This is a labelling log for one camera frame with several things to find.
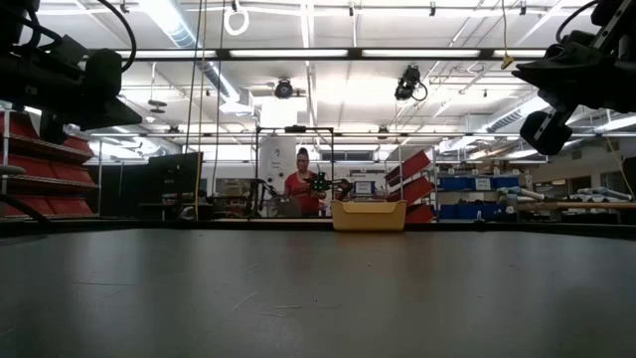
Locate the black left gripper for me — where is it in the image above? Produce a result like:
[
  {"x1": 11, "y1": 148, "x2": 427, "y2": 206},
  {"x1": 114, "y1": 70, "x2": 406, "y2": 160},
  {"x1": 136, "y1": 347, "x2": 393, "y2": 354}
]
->
[{"x1": 0, "y1": 34, "x2": 144, "y2": 132}]

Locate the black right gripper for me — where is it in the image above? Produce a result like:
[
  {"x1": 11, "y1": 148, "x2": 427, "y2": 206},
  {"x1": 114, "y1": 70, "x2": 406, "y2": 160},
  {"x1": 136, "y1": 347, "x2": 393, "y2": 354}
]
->
[{"x1": 511, "y1": 27, "x2": 636, "y2": 114}]

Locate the hanging yellow hook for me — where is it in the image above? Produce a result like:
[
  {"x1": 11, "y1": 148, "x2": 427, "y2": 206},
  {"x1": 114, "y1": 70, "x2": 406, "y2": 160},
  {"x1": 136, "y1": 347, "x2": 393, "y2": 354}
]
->
[{"x1": 499, "y1": 0, "x2": 516, "y2": 71}]

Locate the black computer monitor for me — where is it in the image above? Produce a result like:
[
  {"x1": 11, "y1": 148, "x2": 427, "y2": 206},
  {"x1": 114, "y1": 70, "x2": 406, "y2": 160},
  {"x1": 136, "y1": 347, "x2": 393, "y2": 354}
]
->
[{"x1": 147, "y1": 151, "x2": 205, "y2": 198}]

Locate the red bin shelving rack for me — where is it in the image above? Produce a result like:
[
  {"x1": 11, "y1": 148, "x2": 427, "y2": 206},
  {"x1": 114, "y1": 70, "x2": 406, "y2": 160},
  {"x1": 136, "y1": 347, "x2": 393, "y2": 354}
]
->
[{"x1": 0, "y1": 109, "x2": 100, "y2": 223}]

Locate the grey material roll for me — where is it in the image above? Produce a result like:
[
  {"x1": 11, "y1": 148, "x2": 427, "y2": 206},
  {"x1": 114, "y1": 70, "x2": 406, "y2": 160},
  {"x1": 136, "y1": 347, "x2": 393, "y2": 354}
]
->
[
  {"x1": 498, "y1": 185, "x2": 546, "y2": 202},
  {"x1": 575, "y1": 186, "x2": 635, "y2": 202}
]

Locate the wooden workbench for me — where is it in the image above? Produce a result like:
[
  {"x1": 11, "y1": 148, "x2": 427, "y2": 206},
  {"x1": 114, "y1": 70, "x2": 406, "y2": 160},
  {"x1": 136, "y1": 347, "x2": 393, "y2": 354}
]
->
[{"x1": 516, "y1": 200, "x2": 636, "y2": 225}]

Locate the blue bin shelf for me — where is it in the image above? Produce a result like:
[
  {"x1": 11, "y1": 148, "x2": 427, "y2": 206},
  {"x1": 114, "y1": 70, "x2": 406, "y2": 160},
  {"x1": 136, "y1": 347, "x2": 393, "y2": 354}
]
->
[{"x1": 436, "y1": 173, "x2": 521, "y2": 223}]

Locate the white pillar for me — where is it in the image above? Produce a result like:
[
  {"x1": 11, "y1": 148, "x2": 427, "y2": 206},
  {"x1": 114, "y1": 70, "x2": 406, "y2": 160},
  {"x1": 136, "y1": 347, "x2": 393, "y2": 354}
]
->
[{"x1": 258, "y1": 136, "x2": 298, "y2": 200}]

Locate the tilted red bin rack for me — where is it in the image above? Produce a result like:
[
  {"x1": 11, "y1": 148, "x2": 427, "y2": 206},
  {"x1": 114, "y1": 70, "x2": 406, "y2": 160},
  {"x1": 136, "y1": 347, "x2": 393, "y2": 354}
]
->
[{"x1": 385, "y1": 148, "x2": 438, "y2": 224}]

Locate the person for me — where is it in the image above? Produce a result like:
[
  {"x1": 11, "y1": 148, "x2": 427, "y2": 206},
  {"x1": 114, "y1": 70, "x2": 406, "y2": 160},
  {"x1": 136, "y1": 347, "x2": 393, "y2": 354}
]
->
[{"x1": 282, "y1": 146, "x2": 329, "y2": 218}]

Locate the small display screen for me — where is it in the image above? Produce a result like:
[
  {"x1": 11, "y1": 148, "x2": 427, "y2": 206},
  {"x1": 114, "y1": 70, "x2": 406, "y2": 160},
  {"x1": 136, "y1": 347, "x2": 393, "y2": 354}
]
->
[{"x1": 351, "y1": 179, "x2": 378, "y2": 197}]

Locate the yellow plastic bin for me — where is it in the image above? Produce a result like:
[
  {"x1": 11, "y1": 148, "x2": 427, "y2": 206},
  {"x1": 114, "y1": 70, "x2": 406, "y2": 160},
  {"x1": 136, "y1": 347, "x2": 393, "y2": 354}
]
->
[{"x1": 330, "y1": 199, "x2": 407, "y2": 233}]

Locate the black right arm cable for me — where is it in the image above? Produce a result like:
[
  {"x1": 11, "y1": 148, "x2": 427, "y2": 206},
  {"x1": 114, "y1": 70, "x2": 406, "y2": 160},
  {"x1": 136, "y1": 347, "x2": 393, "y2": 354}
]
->
[{"x1": 555, "y1": 0, "x2": 600, "y2": 45}]

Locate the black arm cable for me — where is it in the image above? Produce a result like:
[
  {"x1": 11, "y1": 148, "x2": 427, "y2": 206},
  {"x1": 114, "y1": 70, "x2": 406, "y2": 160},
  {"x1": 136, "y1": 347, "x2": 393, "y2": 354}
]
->
[
  {"x1": 29, "y1": 0, "x2": 138, "y2": 74},
  {"x1": 555, "y1": 0, "x2": 600, "y2": 45}
]

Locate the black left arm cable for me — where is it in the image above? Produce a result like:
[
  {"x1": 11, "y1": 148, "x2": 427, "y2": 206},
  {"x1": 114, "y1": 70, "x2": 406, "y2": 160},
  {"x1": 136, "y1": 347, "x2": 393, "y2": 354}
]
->
[{"x1": 29, "y1": 0, "x2": 138, "y2": 74}]

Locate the white cable ring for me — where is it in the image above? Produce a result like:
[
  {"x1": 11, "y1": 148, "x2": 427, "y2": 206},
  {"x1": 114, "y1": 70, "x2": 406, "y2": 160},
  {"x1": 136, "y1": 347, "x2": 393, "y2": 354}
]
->
[{"x1": 223, "y1": 3, "x2": 250, "y2": 37}]

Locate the black overhead camera with cable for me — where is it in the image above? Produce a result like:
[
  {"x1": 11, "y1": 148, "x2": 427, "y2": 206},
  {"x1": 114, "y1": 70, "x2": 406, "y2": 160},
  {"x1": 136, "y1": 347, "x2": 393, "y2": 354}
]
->
[{"x1": 394, "y1": 64, "x2": 429, "y2": 103}]

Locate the round black ceiling camera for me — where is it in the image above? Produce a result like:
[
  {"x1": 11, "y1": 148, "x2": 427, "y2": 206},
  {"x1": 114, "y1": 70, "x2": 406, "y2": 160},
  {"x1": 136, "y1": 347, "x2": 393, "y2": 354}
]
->
[{"x1": 272, "y1": 78, "x2": 295, "y2": 99}]

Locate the black metal cell frame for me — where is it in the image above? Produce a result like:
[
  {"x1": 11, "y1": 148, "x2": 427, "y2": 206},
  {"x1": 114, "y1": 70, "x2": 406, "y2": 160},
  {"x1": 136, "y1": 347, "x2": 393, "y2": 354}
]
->
[{"x1": 254, "y1": 123, "x2": 336, "y2": 220}]

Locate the black overhead frame bar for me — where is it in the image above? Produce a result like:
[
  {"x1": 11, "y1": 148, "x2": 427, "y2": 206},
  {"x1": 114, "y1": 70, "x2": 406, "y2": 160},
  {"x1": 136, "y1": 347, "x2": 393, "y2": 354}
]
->
[{"x1": 118, "y1": 47, "x2": 548, "y2": 63}]

